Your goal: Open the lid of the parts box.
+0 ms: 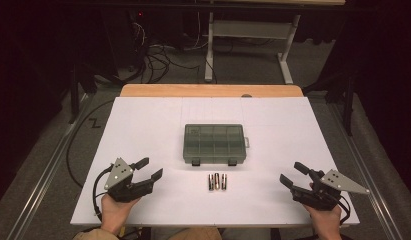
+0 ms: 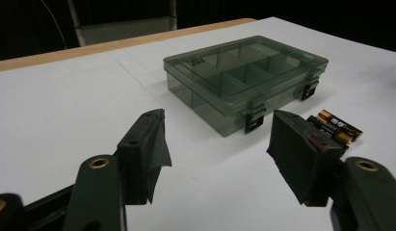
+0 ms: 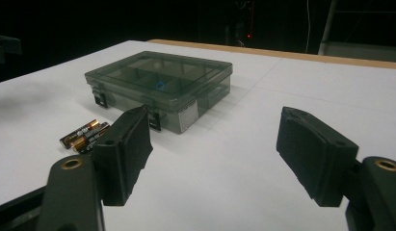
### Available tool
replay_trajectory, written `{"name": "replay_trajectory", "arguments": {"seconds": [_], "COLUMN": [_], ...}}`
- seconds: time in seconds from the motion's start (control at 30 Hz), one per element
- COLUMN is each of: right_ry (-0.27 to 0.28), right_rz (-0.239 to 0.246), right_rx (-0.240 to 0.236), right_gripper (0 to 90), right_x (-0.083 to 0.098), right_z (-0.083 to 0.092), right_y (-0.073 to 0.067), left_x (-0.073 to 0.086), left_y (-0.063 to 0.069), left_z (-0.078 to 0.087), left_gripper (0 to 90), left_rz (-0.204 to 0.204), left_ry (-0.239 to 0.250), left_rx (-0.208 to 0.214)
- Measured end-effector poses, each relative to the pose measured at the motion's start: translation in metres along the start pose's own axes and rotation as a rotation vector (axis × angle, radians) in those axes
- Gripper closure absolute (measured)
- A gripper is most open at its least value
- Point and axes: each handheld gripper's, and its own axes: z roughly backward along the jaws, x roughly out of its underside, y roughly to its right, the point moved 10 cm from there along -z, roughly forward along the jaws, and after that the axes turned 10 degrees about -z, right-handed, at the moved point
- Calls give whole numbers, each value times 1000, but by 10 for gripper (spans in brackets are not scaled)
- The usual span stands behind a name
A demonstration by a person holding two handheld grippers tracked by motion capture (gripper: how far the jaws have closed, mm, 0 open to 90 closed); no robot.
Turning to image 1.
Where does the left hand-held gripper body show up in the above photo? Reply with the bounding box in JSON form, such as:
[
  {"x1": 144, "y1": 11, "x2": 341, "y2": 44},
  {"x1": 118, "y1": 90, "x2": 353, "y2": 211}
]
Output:
[{"x1": 104, "y1": 157, "x2": 155, "y2": 203}]

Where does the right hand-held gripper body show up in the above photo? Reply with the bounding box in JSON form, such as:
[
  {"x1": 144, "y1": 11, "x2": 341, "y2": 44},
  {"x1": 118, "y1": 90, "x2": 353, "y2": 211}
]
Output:
[{"x1": 291, "y1": 169, "x2": 371, "y2": 212}]

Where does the grey transparent compartment box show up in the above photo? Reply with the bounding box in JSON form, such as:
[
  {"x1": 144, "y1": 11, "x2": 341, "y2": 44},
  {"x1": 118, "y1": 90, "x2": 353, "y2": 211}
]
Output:
[{"x1": 182, "y1": 123, "x2": 251, "y2": 167}]

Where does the person's left hand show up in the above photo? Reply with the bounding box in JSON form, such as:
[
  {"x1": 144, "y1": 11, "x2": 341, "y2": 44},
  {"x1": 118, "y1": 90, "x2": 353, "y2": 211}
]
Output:
[{"x1": 100, "y1": 194, "x2": 141, "y2": 236}]

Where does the person's right hand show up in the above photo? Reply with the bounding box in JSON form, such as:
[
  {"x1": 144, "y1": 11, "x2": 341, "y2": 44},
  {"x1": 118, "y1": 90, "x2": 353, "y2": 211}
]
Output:
[{"x1": 303, "y1": 203, "x2": 343, "y2": 240}]

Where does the person's tan trouser leg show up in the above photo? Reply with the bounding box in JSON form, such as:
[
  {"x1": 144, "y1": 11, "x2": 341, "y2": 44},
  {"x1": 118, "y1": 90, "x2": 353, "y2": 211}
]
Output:
[{"x1": 167, "y1": 226, "x2": 224, "y2": 240}]

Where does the black metal stand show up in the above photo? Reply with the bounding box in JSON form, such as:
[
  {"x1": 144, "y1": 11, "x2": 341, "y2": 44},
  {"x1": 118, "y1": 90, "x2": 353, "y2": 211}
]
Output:
[
  {"x1": 68, "y1": 62, "x2": 98, "y2": 125},
  {"x1": 302, "y1": 72, "x2": 358, "y2": 137}
]

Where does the white-legged desk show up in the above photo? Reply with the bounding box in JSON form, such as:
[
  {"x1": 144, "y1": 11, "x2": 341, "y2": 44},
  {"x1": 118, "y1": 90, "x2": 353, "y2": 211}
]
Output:
[{"x1": 204, "y1": 0, "x2": 347, "y2": 85}]

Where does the left hand-held gripper black cable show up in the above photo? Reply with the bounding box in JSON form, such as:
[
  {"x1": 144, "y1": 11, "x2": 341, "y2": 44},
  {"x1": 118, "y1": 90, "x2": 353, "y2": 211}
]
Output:
[{"x1": 91, "y1": 163, "x2": 115, "y2": 223}]

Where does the hand-held gripper black cable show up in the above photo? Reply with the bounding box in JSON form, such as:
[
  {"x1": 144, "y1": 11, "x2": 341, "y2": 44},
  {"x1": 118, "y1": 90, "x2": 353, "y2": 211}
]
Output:
[
  {"x1": 91, "y1": 163, "x2": 115, "y2": 223},
  {"x1": 332, "y1": 194, "x2": 352, "y2": 225}
]

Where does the right hand-held gripper black cable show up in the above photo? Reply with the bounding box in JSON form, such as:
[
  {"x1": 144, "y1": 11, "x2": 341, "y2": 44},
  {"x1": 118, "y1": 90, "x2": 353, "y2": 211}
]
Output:
[{"x1": 332, "y1": 194, "x2": 352, "y2": 225}]

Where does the metal floor rail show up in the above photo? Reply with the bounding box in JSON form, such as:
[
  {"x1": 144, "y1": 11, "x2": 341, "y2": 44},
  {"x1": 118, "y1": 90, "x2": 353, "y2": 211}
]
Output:
[
  {"x1": 6, "y1": 93, "x2": 95, "y2": 240},
  {"x1": 328, "y1": 102, "x2": 405, "y2": 240}
]

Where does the long black floor cable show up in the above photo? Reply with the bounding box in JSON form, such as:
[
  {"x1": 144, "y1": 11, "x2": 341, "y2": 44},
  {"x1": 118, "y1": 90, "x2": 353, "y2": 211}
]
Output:
[{"x1": 65, "y1": 99, "x2": 116, "y2": 189}]

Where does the tangle of floor cables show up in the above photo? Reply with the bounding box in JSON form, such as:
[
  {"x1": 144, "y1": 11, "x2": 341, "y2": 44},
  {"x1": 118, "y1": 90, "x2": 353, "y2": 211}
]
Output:
[{"x1": 127, "y1": 19, "x2": 207, "y2": 85}]

